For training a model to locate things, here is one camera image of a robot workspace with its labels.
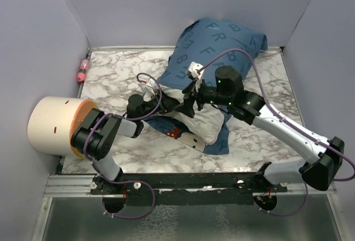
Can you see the blue lettered pillowcase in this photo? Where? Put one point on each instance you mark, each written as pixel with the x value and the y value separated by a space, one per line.
pixel 216 43

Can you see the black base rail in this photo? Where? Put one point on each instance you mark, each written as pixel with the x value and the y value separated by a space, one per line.
pixel 180 189

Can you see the cream cylinder with orange lid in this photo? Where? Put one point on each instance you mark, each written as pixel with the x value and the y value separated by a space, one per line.
pixel 53 122

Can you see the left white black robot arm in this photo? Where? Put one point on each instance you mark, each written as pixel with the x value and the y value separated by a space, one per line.
pixel 95 135

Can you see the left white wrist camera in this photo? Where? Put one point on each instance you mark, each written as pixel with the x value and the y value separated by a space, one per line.
pixel 151 88

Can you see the pink small bottle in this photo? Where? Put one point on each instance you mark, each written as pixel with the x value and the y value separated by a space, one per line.
pixel 83 69

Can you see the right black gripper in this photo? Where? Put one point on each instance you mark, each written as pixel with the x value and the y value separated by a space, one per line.
pixel 191 95

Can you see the aluminium frame rail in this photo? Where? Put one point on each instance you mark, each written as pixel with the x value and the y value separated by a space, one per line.
pixel 63 186

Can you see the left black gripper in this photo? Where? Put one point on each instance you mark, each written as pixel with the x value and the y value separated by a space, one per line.
pixel 167 103

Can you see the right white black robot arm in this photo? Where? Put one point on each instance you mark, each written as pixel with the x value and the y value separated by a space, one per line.
pixel 321 157

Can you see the white pillow with red logo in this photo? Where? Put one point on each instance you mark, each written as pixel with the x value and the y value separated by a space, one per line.
pixel 206 123

